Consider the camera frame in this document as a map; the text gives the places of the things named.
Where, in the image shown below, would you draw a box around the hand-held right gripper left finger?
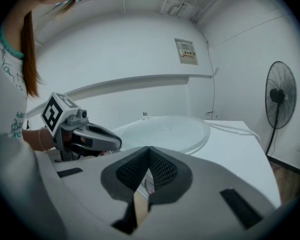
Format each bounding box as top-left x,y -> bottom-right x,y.
34,145 -> 151,240

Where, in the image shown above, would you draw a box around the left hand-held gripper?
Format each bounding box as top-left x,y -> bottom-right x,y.
40,91 -> 123,162

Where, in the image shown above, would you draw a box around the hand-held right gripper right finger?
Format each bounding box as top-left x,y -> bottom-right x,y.
137,145 -> 283,240

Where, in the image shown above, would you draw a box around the round glass turntable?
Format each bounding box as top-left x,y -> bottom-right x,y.
121,115 -> 211,155

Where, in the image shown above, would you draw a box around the person's left forearm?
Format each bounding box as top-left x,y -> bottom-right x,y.
22,127 -> 56,153

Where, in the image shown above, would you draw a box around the person's left hand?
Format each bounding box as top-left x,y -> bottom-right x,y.
64,133 -> 113,158

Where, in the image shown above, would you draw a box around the person's white printed shirt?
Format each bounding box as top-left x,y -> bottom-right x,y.
0,31 -> 66,240

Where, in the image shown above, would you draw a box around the black standing fan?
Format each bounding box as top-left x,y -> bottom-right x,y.
264,60 -> 298,157

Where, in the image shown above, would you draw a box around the white ceiling pipes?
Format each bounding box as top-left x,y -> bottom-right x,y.
159,0 -> 206,24

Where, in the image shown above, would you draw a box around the thin wrist bracelet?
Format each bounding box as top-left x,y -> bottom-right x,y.
37,126 -> 46,152

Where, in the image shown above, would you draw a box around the white power cord with plug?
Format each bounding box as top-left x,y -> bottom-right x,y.
206,122 -> 262,145

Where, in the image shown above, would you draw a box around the hanging wall cable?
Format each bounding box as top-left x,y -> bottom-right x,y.
205,40 -> 217,121

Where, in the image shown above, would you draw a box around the grey electrical wall panel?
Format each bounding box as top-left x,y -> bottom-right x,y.
174,37 -> 200,66

